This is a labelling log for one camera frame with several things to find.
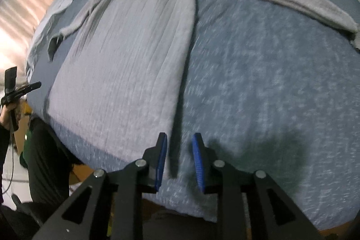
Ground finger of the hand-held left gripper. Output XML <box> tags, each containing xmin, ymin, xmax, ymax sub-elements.
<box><xmin>16</xmin><ymin>81</ymin><xmax>42</xmax><ymax>97</ymax></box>

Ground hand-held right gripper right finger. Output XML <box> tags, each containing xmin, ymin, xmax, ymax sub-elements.
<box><xmin>191</xmin><ymin>132</ymin><xmax>324</xmax><ymax>240</ymax></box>

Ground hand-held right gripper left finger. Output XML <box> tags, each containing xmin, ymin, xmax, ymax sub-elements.
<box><xmin>32</xmin><ymin>132</ymin><xmax>168</xmax><ymax>240</ymax></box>

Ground grey knit sweater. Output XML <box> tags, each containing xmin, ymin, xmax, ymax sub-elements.
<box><xmin>46</xmin><ymin>0</ymin><xmax>360</xmax><ymax>166</ymax></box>

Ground person's left forearm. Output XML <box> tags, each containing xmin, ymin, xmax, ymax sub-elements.
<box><xmin>0</xmin><ymin>125</ymin><xmax>12</xmax><ymax>202</ymax></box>

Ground person's left hand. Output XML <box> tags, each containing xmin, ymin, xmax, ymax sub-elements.
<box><xmin>0</xmin><ymin>103</ymin><xmax>20</xmax><ymax>131</ymax></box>

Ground pink curtain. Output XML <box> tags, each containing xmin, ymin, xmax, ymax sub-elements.
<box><xmin>0</xmin><ymin>0</ymin><xmax>61</xmax><ymax>83</ymax></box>

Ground light blue sheet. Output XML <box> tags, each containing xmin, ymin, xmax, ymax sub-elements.
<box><xmin>25</xmin><ymin>0</ymin><xmax>85</xmax><ymax>83</ymax></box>

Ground person's leg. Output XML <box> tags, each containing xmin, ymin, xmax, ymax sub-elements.
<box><xmin>27</xmin><ymin>116</ymin><xmax>85</xmax><ymax>218</ymax></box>

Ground blue patterned bed sheet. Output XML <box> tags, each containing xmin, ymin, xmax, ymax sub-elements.
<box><xmin>25</xmin><ymin>0</ymin><xmax>360</xmax><ymax>232</ymax></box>

